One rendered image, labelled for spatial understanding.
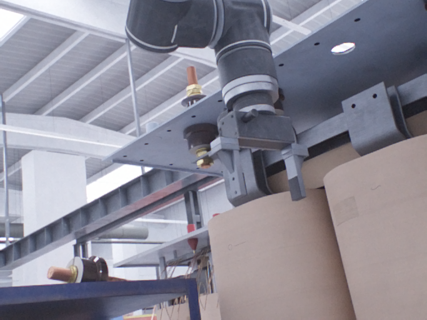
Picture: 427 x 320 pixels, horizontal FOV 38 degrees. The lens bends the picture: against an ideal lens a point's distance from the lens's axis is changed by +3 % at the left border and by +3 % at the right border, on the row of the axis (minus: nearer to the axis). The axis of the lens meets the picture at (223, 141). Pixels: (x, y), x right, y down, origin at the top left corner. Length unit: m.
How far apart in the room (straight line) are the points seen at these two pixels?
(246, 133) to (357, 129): 0.51
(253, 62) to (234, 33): 0.07
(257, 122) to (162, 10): 0.25
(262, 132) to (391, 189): 0.42
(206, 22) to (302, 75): 0.57
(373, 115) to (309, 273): 0.42
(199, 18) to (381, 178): 0.57
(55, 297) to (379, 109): 0.84
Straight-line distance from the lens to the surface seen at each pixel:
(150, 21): 1.10
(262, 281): 1.63
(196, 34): 1.13
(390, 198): 1.41
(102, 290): 1.51
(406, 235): 1.39
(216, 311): 4.16
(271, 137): 1.09
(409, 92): 1.53
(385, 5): 1.44
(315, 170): 1.70
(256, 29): 1.15
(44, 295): 1.43
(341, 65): 1.65
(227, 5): 1.15
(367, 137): 1.50
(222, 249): 1.73
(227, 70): 1.12
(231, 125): 1.07
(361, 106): 1.52
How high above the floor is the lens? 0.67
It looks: 20 degrees up
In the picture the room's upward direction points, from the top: 9 degrees counter-clockwise
